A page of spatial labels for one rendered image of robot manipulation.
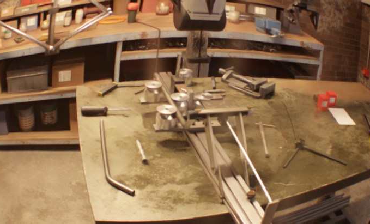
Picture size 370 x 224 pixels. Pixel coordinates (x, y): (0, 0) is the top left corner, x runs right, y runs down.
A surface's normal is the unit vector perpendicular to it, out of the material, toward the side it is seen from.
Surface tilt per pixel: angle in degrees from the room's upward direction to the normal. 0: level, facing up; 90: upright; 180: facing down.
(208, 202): 0
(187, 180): 0
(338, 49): 90
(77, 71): 90
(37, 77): 90
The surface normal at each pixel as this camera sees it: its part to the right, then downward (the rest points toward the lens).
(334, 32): 0.28, 0.43
